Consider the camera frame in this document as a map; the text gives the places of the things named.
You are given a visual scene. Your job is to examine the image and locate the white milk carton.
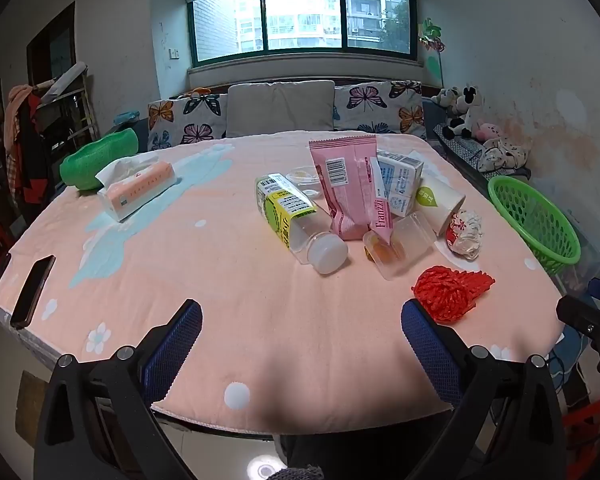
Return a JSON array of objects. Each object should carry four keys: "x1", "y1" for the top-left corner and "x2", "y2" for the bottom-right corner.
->
[{"x1": 375, "y1": 151, "x2": 425, "y2": 219}]

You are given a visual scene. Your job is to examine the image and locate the clear pudding cup peeled lid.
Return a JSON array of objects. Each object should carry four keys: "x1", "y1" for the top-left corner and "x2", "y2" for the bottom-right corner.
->
[{"x1": 286, "y1": 165, "x2": 322, "y2": 197}]

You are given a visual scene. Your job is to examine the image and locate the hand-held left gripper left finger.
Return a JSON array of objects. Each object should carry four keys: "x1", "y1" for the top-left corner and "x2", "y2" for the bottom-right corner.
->
[{"x1": 34, "y1": 299, "x2": 203, "y2": 480}]

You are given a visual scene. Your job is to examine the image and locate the green plastic basket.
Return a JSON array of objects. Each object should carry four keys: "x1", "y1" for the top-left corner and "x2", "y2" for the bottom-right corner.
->
[{"x1": 487, "y1": 175, "x2": 582, "y2": 277}]

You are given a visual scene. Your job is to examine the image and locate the colourful pinwheel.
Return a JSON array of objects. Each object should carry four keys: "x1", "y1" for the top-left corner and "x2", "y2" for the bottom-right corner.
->
[{"x1": 417, "y1": 17, "x2": 446, "y2": 55}]

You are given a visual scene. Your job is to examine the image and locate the clear pudding cup labelled lid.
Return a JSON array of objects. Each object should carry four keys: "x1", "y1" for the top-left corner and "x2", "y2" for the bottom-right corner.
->
[{"x1": 362, "y1": 211, "x2": 437, "y2": 281}]

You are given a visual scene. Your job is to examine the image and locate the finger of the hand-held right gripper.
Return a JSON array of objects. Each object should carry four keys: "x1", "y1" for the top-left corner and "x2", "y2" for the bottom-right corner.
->
[{"x1": 556, "y1": 295, "x2": 600, "y2": 346}]

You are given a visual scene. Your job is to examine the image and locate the crumpled red white wrapper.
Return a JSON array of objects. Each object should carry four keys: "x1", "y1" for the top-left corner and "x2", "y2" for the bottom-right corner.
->
[{"x1": 445, "y1": 209, "x2": 484, "y2": 261}]

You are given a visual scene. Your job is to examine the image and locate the beige cushion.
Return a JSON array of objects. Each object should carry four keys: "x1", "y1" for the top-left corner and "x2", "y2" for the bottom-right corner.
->
[{"x1": 225, "y1": 80, "x2": 336, "y2": 138}]

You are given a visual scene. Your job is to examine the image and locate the pink plush toy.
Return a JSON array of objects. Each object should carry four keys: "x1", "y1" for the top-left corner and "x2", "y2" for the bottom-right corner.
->
[{"x1": 474, "y1": 121, "x2": 504, "y2": 142}]

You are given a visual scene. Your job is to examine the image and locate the white paper cup green leaf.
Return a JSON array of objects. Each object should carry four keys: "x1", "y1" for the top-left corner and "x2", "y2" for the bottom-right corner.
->
[{"x1": 415, "y1": 172, "x2": 467, "y2": 237}]

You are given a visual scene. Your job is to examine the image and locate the hanging clothes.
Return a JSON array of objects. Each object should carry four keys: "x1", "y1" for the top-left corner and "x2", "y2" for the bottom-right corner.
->
[{"x1": 2, "y1": 84, "x2": 51, "y2": 207}]

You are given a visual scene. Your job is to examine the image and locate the black white cow plush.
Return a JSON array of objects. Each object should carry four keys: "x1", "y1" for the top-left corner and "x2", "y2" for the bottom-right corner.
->
[{"x1": 431, "y1": 84, "x2": 477, "y2": 140}]

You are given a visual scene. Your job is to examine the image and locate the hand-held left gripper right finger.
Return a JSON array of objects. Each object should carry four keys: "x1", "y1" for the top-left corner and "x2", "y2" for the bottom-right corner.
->
[{"x1": 401, "y1": 299, "x2": 568, "y2": 480}]

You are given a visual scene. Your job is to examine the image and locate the butterfly print cushion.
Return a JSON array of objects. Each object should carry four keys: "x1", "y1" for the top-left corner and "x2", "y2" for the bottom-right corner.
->
[
  {"x1": 146, "y1": 91, "x2": 229, "y2": 152},
  {"x1": 332, "y1": 80, "x2": 426, "y2": 137}
]

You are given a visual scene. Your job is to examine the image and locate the clear plastic bottle yellow label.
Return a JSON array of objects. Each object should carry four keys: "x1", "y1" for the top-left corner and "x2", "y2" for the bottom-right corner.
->
[{"x1": 255, "y1": 172, "x2": 350, "y2": 275}]

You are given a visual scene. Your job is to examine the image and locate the black smartphone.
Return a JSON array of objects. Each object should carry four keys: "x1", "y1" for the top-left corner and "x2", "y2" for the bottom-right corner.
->
[{"x1": 9, "y1": 254, "x2": 56, "y2": 330}]

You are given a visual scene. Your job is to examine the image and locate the spotted white plush toy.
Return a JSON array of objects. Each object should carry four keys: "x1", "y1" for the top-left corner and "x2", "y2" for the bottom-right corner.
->
[{"x1": 477, "y1": 135, "x2": 530, "y2": 172}]

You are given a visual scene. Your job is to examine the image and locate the pink snack packet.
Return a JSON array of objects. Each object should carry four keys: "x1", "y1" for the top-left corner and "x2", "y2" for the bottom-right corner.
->
[{"x1": 308, "y1": 135, "x2": 396, "y2": 241}]

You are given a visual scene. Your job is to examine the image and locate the green foam net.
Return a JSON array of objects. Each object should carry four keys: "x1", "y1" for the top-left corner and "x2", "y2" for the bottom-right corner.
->
[{"x1": 60, "y1": 127, "x2": 139, "y2": 192}]

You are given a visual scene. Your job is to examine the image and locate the red foam net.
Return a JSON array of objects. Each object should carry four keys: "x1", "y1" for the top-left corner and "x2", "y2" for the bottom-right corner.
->
[{"x1": 412, "y1": 265, "x2": 496, "y2": 324}]

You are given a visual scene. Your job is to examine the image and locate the green framed window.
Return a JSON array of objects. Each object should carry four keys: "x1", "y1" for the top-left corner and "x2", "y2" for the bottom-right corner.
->
[{"x1": 186, "y1": 0, "x2": 418, "y2": 69}]

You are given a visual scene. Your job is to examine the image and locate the green heart wall sticker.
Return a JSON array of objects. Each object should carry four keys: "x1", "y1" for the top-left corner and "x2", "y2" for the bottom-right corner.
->
[{"x1": 426, "y1": 54, "x2": 444, "y2": 87}]

